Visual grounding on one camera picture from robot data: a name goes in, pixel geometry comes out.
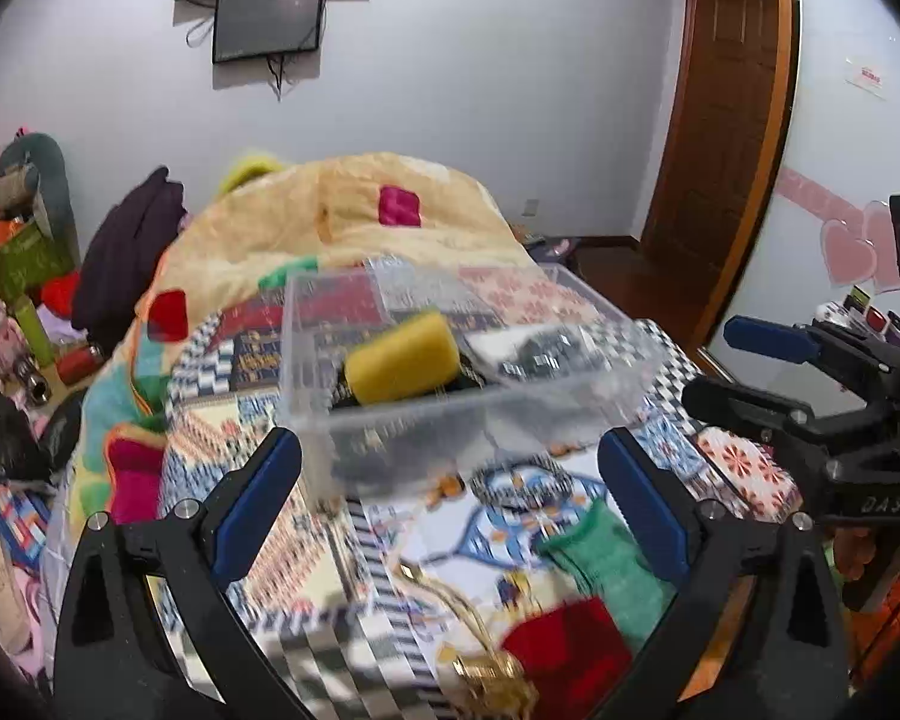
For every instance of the green cardboard box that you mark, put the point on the green cardboard box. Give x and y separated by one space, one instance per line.
30 262

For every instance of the yellow plush blanket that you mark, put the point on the yellow plush blanket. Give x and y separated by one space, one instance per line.
330 217

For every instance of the brown wooden door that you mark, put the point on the brown wooden door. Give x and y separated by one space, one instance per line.
720 112

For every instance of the pink heart wall sticker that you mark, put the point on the pink heart wall sticker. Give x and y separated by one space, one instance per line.
847 247

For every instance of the yellow-green plush toy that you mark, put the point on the yellow-green plush toy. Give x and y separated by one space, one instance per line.
251 165

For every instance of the red cloth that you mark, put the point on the red cloth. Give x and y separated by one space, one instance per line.
566 660

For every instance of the grey plush toy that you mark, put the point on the grey plush toy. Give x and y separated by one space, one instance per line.
41 180

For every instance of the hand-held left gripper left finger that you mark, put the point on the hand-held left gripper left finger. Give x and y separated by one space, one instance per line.
259 491

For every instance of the white wall label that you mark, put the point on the white wall label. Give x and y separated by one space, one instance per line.
866 79

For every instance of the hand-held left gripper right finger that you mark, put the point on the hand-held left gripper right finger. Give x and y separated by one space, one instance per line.
641 495

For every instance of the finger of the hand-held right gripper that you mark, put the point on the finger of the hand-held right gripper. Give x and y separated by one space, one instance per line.
742 403
769 340

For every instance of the yellow sponge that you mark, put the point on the yellow sponge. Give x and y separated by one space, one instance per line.
401 360

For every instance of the dark purple jacket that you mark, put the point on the dark purple jacket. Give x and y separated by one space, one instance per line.
127 255

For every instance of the person's right hand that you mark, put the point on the person's right hand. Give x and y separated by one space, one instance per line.
851 555

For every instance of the green knitted sock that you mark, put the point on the green knitted sock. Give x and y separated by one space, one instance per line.
619 577

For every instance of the clear plastic storage box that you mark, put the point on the clear plastic storage box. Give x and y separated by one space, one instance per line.
450 390

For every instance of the black bag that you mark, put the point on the black bag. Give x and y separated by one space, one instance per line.
22 435

